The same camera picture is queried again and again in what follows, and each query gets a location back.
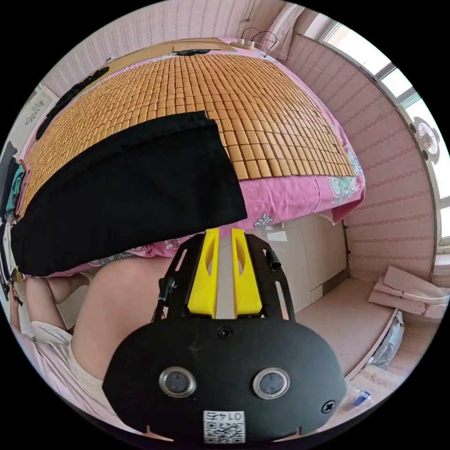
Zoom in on black long pants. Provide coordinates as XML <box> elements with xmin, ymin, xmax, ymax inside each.
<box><xmin>10</xmin><ymin>110</ymin><xmax>249</xmax><ymax>279</ymax></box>

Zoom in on bed with woven mat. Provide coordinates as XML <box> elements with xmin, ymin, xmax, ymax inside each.
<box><xmin>15</xmin><ymin>35</ymin><xmax>367</xmax><ymax>279</ymax></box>

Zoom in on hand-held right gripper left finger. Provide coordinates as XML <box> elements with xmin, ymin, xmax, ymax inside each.
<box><xmin>187</xmin><ymin>228</ymin><xmax>221</xmax><ymax>317</ymax></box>

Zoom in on person's left forearm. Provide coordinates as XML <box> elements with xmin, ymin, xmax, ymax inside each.
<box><xmin>10</xmin><ymin>277</ymin><xmax>68</xmax><ymax>331</ymax></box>

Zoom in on black garment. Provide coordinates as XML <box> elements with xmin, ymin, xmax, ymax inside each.
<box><xmin>35</xmin><ymin>66</ymin><xmax>110</xmax><ymax>140</ymax></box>

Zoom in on person's body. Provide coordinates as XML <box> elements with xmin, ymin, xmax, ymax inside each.
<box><xmin>21</xmin><ymin>258</ymin><xmax>184</xmax><ymax>424</ymax></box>

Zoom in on pile of clothes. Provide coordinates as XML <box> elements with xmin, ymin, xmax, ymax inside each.
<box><xmin>0</xmin><ymin>140</ymin><xmax>33</xmax><ymax>223</ymax></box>

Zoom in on white fan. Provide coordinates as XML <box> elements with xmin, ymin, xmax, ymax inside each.
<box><xmin>416</xmin><ymin>117</ymin><xmax>441</xmax><ymax>165</ymax></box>

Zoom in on flat cardboard sheet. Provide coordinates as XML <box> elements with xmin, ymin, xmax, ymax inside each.
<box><xmin>171</xmin><ymin>36</ymin><xmax>237</xmax><ymax>56</ymax></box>

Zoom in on curtain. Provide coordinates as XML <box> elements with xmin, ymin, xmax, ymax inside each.
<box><xmin>269</xmin><ymin>4</ymin><xmax>307</xmax><ymax>37</ymax></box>

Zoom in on window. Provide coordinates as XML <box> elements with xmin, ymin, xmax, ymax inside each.
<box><xmin>322</xmin><ymin>20</ymin><xmax>450</xmax><ymax>255</ymax></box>

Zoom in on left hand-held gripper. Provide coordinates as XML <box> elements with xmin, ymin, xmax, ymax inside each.
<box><xmin>0</xmin><ymin>223</ymin><xmax>24</xmax><ymax>307</ymax></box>

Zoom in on white power strip with cables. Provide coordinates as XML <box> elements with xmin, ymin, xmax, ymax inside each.
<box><xmin>229</xmin><ymin>27</ymin><xmax>282</xmax><ymax>59</ymax></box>

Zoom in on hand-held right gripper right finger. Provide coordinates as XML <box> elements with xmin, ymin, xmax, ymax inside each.
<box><xmin>231</xmin><ymin>228</ymin><xmax>263</xmax><ymax>316</ymax></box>

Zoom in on clear plastic bag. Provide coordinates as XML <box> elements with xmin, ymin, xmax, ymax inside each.
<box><xmin>372</xmin><ymin>309</ymin><xmax>405</xmax><ymax>370</ymax></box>

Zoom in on white cupboard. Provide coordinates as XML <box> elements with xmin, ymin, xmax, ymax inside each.
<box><xmin>245</xmin><ymin>210</ymin><xmax>349</xmax><ymax>314</ymax></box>

